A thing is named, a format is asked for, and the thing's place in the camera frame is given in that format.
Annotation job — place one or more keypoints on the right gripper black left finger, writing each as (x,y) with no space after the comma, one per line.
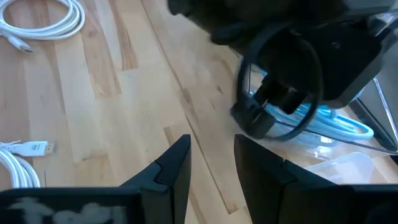
(168,186)

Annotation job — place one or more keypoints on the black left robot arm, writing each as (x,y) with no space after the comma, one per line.
(202,9)

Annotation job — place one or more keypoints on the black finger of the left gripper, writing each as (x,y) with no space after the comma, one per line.
(283,96)
(253,121)

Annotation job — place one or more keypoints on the clear plastic bin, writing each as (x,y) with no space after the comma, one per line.
(381,124)

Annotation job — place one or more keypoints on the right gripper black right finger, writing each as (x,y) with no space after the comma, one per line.
(267,186)

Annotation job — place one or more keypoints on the frosted plastic bin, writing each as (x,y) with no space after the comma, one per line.
(345,168)

